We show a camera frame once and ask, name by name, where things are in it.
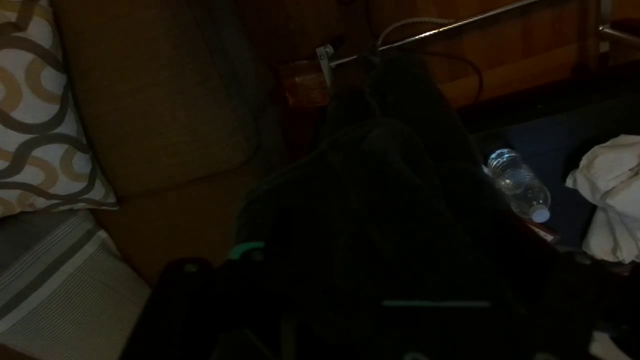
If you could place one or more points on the clear plastic water bottle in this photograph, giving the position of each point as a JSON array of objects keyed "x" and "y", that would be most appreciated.
[{"x": 520, "y": 184}]

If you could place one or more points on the wooden furniture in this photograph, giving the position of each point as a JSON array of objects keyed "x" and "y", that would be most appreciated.
[{"x": 520, "y": 60}]

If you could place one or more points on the brown sofa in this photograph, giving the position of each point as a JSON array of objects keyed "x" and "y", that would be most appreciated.
[{"x": 160, "y": 110}]

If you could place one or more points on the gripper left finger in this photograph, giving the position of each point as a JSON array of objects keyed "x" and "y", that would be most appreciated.
[{"x": 182, "y": 300}]

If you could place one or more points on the white pillow with brown swirls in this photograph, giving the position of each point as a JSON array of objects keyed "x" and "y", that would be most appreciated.
[{"x": 35, "y": 110}]

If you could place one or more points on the grey striped cushion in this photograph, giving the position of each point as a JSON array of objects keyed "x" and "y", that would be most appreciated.
[{"x": 55, "y": 290}]

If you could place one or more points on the crumpled white cloth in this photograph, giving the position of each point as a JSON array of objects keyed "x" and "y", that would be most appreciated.
[{"x": 612, "y": 195}]

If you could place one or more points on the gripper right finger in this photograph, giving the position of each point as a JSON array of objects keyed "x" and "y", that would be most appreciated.
[{"x": 575, "y": 310}]

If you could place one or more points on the silver metal rod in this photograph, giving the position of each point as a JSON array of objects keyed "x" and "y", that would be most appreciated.
[{"x": 440, "y": 30}]

